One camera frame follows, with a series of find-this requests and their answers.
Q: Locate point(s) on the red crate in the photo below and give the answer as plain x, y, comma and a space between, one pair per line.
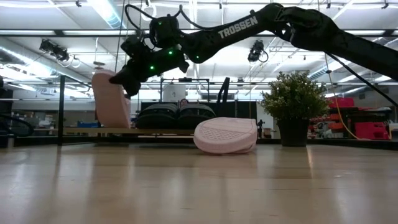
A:
373, 130

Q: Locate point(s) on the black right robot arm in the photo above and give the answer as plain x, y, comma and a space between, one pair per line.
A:
236, 28

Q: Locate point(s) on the black ceiling-mounted camera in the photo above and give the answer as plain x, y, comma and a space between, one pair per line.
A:
256, 51
54, 49

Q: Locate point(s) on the person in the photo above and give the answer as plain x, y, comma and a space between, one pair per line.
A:
183, 101

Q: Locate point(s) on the white box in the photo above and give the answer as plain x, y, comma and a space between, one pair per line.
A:
174, 93

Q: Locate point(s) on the green potted plant black pot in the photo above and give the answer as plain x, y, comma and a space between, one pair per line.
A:
293, 99

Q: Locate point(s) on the black foam slide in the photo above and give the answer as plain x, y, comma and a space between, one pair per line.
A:
157, 116
197, 116

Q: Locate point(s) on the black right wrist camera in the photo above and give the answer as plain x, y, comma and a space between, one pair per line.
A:
133, 46

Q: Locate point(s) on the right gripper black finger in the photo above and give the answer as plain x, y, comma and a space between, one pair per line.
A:
118, 78
133, 88

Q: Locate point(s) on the pink foam slide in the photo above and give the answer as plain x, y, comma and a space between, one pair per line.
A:
109, 105
224, 133

